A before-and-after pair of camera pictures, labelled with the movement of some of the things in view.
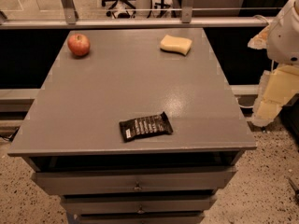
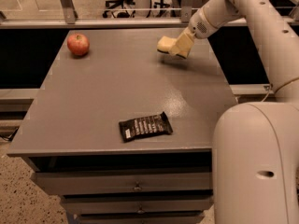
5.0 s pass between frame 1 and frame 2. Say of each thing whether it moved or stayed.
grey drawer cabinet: stayed
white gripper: moved
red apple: stayed
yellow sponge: stayed
